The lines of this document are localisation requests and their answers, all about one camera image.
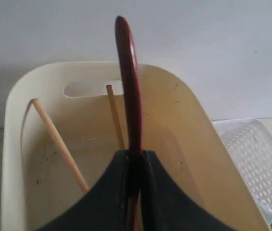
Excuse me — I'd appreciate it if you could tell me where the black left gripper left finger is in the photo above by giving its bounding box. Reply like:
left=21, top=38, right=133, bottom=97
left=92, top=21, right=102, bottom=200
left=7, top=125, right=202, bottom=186
left=37, top=149, right=130, bottom=231

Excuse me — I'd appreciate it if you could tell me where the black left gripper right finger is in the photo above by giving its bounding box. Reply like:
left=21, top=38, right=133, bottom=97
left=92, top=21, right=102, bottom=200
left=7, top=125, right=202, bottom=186
left=141, top=150, right=237, bottom=231

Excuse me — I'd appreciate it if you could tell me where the wooden chopstick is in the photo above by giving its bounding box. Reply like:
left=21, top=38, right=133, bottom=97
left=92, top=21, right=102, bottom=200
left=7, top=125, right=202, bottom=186
left=106, top=85, right=125, bottom=150
left=32, top=99, right=90, bottom=193

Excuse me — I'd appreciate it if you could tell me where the brown wooden spoon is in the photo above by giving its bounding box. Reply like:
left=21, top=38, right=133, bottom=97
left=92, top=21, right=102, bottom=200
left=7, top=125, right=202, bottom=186
left=115, top=16, right=143, bottom=231

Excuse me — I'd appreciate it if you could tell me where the blue white milk carton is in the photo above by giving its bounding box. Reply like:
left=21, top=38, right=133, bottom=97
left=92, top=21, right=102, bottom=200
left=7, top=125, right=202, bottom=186
left=257, top=199, right=272, bottom=225

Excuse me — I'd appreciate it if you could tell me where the cream plastic bin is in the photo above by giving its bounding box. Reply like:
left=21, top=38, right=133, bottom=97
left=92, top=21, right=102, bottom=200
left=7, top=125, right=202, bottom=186
left=1, top=62, right=270, bottom=231

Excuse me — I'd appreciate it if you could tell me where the white woven plastic basket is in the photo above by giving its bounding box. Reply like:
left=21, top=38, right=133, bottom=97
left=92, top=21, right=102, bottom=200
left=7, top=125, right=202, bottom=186
left=213, top=118, right=272, bottom=209

